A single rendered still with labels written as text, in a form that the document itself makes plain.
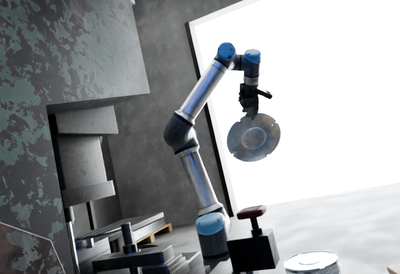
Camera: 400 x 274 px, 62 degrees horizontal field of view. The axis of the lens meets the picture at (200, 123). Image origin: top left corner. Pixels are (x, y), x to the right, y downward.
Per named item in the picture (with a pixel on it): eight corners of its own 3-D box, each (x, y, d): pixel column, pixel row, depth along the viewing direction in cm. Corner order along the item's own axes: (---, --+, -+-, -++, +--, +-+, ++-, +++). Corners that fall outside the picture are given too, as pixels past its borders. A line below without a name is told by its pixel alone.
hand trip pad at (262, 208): (250, 239, 78) (242, 206, 79) (275, 236, 76) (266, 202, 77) (242, 249, 71) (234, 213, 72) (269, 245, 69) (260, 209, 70)
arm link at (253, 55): (243, 47, 147) (262, 47, 145) (242, 69, 153) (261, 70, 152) (241, 55, 140) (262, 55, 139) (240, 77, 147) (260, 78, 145)
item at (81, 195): (49, 220, 76) (46, 196, 77) (120, 205, 69) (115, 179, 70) (-19, 240, 62) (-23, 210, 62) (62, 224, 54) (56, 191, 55)
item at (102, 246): (56, 267, 72) (53, 245, 73) (112, 260, 67) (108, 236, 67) (20, 284, 64) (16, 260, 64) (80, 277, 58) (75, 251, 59)
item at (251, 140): (246, 171, 179) (246, 171, 179) (291, 139, 174) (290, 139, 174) (215, 137, 166) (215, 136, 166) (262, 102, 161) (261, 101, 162)
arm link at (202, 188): (206, 249, 135) (159, 127, 143) (211, 240, 150) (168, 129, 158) (234, 239, 134) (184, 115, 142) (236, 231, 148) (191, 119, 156)
